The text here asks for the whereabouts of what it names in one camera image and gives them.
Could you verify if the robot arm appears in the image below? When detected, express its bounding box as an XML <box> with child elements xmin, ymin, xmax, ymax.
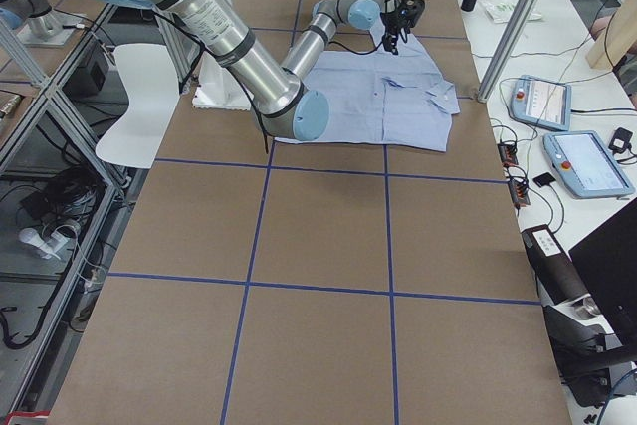
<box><xmin>102</xmin><ymin>0</ymin><xmax>329</xmax><ymax>141</ymax></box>
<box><xmin>283</xmin><ymin>0</ymin><xmax>425</xmax><ymax>78</ymax></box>

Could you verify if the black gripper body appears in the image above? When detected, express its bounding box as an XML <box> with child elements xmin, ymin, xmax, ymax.
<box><xmin>381</xmin><ymin>7</ymin><xmax>406</xmax><ymax>55</ymax></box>

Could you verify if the black monitor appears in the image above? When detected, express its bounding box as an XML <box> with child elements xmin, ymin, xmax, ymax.
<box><xmin>569</xmin><ymin>201</ymin><xmax>636</xmax><ymax>344</ymax></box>

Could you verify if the aluminium frame post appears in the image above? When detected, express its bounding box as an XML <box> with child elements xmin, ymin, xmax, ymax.
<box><xmin>476</xmin><ymin>0</ymin><xmax>537</xmax><ymax>104</ymax></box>

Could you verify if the white plastic chair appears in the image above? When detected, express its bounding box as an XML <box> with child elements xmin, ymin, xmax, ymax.
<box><xmin>96</xmin><ymin>43</ymin><xmax>180</xmax><ymax>169</ymax></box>

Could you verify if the light blue striped shirt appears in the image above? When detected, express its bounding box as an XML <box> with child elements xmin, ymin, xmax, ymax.
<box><xmin>306</xmin><ymin>34</ymin><xmax>460</xmax><ymax>152</ymax></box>

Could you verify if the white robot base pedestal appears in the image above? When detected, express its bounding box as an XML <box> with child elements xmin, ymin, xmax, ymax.
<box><xmin>191</xmin><ymin>0</ymin><xmax>253</xmax><ymax>112</ymax></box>

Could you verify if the upper teach pendant tablet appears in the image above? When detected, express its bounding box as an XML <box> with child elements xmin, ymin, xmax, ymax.
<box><xmin>509</xmin><ymin>75</ymin><xmax>572</xmax><ymax>131</ymax></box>

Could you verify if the teach pendant tablet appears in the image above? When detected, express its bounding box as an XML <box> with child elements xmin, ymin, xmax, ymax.
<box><xmin>542</xmin><ymin>130</ymin><xmax>635</xmax><ymax>199</ymax></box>
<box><xmin>509</xmin><ymin>75</ymin><xmax>572</xmax><ymax>131</ymax></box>

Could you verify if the lower teach pendant tablet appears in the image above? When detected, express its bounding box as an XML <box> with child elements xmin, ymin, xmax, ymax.
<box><xmin>542</xmin><ymin>130</ymin><xmax>635</xmax><ymax>199</ymax></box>

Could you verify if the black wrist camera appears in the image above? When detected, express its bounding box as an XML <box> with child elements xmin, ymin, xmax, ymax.
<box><xmin>396</xmin><ymin>0</ymin><xmax>426</xmax><ymax>31</ymax></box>

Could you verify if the white plastic bag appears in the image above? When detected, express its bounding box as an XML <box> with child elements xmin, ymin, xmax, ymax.
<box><xmin>478</xmin><ymin>0</ymin><xmax>519</xmax><ymax>24</ymax></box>

